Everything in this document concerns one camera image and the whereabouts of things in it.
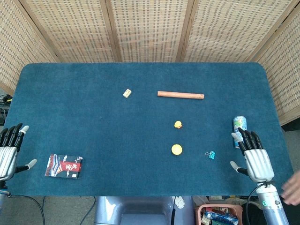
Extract blue carpet table mat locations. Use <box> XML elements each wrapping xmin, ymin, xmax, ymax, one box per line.
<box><xmin>4</xmin><ymin>62</ymin><xmax>296</xmax><ymax>197</ymax></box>

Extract blue box in basket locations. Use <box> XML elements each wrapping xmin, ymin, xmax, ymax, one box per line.
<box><xmin>204</xmin><ymin>210</ymin><xmax>239</xmax><ymax>225</ymax></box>

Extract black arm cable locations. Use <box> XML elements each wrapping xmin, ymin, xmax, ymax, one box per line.
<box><xmin>245</xmin><ymin>180</ymin><xmax>275</xmax><ymax>225</ymax></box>

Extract woven folding screen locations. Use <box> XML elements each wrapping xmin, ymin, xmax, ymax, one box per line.
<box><xmin>0</xmin><ymin>0</ymin><xmax>300</xmax><ymax>126</ymax></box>

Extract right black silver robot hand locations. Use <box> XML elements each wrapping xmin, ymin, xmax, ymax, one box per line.
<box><xmin>230</xmin><ymin>127</ymin><xmax>275</xmax><ymax>183</ymax></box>

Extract black red card box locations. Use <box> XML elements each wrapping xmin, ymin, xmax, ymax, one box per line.
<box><xmin>44</xmin><ymin>154</ymin><xmax>84</xmax><ymax>180</ymax></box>

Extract brown wooden rod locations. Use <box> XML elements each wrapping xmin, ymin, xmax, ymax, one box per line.
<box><xmin>157</xmin><ymin>90</ymin><xmax>205</xmax><ymax>100</ymax></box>

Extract black floor cable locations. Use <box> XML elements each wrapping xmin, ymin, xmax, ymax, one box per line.
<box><xmin>7</xmin><ymin>195</ymin><xmax>46</xmax><ymax>225</ymax></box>

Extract blue green drink can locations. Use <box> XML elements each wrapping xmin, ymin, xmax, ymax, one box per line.
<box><xmin>232</xmin><ymin>115</ymin><xmax>248</xmax><ymax>149</ymax></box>

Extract bare human hand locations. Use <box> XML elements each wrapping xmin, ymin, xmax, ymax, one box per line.
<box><xmin>280</xmin><ymin>174</ymin><xmax>300</xmax><ymax>206</ymax></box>

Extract pink plastic basket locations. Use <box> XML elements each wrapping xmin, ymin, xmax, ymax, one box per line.
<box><xmin>195</xmin><ymin>204</ymin><xmax>243</xmax><ymax>225</ymax></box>

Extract yellow scalloped dish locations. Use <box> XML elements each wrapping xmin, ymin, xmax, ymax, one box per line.
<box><xmin>171</xmin><ymin>143</ymin><xmax>183</xmax><ymax>156</ymax></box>

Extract black cable bundle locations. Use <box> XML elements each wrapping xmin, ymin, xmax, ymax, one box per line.
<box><xmin>0</xmin><ymin>94</ymin><xmax>13</xmax><ymax>125</ymax></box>

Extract grey blue robot torso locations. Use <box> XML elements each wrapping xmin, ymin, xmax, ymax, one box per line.
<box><xmin>93</xmin><ymin>195</ymin><xmax>195</xmax><ymax>225</ymax></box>

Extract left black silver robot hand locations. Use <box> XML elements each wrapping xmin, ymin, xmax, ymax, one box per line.
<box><xmin>0</xmin><ymin>122</ymin><xmax>38</xmax><ymax>182</ymax></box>

